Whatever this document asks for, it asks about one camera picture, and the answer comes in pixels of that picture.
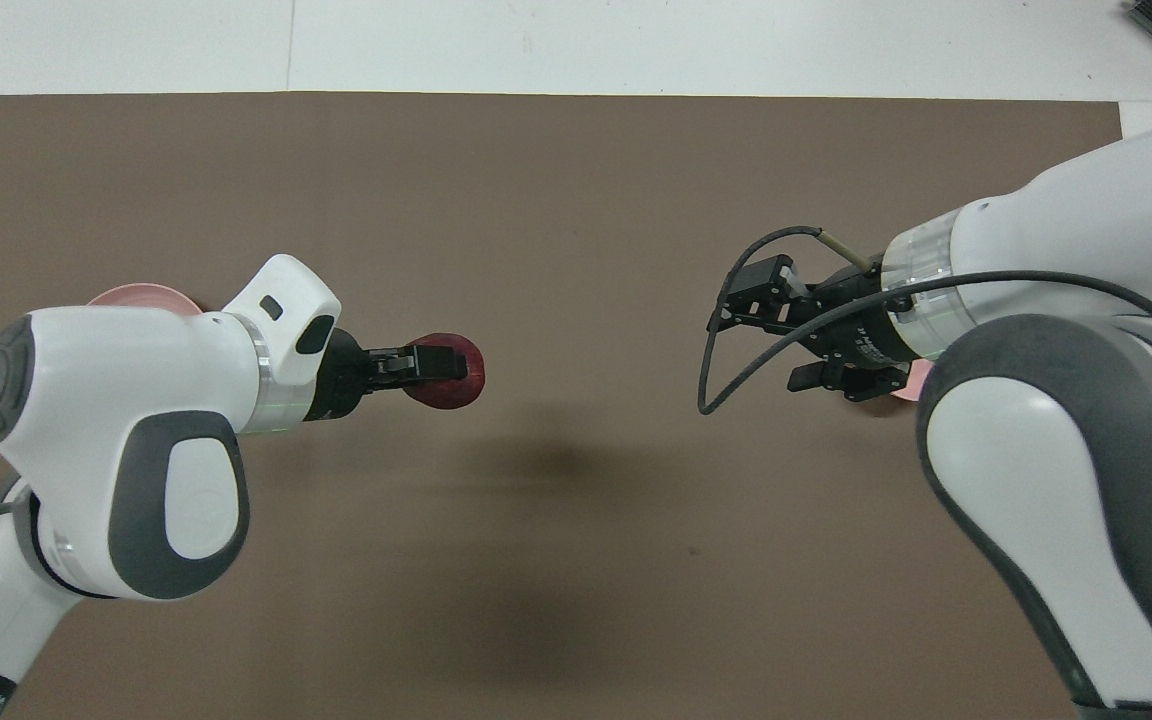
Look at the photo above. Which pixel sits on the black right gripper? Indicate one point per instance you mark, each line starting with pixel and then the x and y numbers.
pixel 861 320

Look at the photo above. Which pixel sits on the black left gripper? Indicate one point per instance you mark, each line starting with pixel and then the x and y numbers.
pixel 341 375

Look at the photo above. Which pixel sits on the dark red apple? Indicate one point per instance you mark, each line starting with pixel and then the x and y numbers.
pixel 446 395

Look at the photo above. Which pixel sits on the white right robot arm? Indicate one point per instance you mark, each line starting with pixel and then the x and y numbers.
pixel 1036 480

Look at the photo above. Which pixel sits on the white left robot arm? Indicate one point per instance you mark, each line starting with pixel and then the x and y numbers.
pixel 136 400

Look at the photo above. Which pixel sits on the pink bowl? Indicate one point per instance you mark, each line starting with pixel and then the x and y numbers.
pixel 914 382

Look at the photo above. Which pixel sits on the pink plate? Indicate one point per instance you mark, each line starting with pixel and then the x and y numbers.
pixel 141 297

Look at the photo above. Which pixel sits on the brown table mat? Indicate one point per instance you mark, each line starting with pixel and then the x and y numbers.
pixel 576 180

